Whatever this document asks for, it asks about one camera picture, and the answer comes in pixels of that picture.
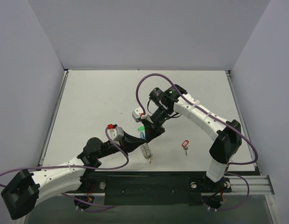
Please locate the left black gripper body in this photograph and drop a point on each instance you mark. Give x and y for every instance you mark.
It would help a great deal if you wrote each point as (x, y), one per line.
(125, 143)

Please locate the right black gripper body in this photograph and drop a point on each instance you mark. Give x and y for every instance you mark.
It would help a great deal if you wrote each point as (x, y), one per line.
(153, 126)

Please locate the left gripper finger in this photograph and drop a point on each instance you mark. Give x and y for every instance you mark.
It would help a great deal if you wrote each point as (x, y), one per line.
(131, 146)
(129, 140)

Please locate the green tag key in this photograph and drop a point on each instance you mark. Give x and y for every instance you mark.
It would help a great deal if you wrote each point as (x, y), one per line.
(141, 128)

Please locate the large keyring blue handle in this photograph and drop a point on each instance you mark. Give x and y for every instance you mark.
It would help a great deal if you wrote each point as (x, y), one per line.
(146, 151)

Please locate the red tag key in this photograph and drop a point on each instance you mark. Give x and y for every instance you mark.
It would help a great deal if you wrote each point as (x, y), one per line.
(185, 146)

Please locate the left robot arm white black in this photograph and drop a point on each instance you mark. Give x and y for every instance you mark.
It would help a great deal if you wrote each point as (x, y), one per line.
(27, 189)

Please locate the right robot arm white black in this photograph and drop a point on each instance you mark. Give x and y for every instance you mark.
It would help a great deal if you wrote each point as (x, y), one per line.
(225, 134)

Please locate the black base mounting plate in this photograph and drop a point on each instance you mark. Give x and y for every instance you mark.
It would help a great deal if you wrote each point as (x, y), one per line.
(153, 188)

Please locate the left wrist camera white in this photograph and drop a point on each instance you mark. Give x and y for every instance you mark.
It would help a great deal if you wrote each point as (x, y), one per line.
(116, 132)

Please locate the aluminium rail frame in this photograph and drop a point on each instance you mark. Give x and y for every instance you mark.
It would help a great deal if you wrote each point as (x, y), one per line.
(89, 100)

